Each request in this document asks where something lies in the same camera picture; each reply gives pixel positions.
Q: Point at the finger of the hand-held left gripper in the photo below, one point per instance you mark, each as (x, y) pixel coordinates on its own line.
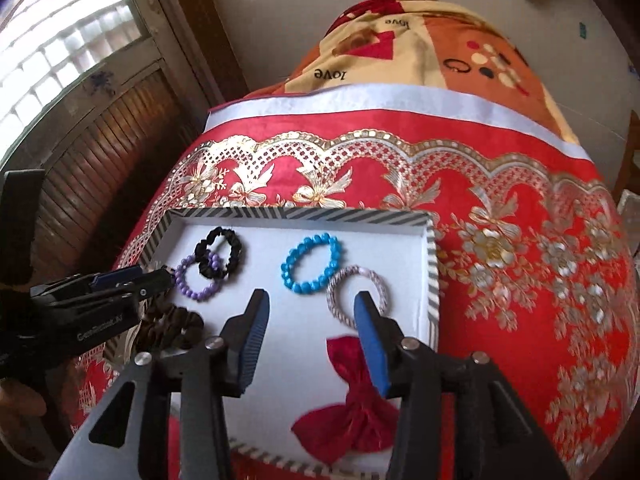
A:
(152, 285)
(112, 277)

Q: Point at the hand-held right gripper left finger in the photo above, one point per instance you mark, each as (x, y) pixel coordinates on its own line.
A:
(250, 345)

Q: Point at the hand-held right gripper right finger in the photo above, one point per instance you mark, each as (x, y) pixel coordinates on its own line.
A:
(375, 350)

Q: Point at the red bow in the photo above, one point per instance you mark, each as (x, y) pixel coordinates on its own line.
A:
(350, 410)

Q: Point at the black scrunchie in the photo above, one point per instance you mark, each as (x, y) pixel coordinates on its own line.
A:
(235, 252)

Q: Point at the striped jewelry box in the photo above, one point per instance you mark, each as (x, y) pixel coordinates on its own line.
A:
(270, 245)

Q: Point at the person's left hand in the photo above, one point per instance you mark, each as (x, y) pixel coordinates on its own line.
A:
(20, 400)

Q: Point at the brown scrunchie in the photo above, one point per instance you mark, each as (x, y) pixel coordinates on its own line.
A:
(170, 330)

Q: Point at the wooden louvered door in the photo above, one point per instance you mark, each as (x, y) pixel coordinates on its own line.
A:
(110, 160)

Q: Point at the red floral tablecloth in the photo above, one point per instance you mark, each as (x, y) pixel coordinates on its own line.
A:
(500, 160)

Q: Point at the window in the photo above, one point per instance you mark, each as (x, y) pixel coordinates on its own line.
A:
(60, 50)

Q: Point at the clear plastic container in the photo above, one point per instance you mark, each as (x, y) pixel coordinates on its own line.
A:
(631, 220)

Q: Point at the printed blanket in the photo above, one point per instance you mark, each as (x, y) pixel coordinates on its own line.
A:
(440, 60)

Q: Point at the wooden chair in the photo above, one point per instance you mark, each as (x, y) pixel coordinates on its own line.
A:
(631, 155)

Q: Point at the brown wooden door frame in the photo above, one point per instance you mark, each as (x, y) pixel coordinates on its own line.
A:
(200, 35)

